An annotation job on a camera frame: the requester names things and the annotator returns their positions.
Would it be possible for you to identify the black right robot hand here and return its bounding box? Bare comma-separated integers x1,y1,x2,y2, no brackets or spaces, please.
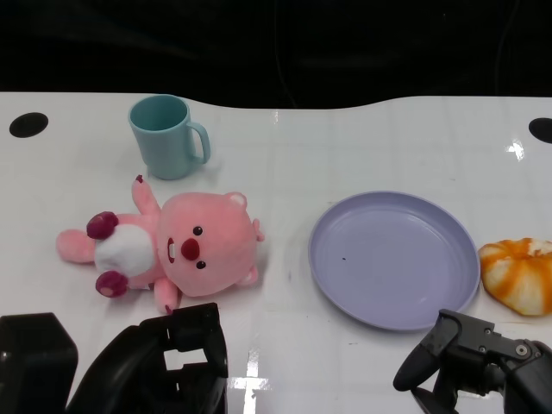
392,308,552,414

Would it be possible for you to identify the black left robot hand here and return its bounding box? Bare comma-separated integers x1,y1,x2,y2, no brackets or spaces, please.
0,301,229,414

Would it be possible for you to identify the pink plush beaver doll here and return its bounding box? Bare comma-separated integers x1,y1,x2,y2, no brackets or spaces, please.
55,174,267,315

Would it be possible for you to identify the purple plastic plate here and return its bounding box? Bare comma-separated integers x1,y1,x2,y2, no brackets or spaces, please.
307,191,481,332

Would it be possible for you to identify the orange and white bread toy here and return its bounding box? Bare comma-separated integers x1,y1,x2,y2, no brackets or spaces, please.
479,236,552,318

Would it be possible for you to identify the black table grommet hole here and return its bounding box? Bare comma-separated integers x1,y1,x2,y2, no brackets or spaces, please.
9,112,48,139
528,116,552,144

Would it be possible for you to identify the teal plastic mug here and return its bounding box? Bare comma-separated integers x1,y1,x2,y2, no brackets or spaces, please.
128,94,212,181

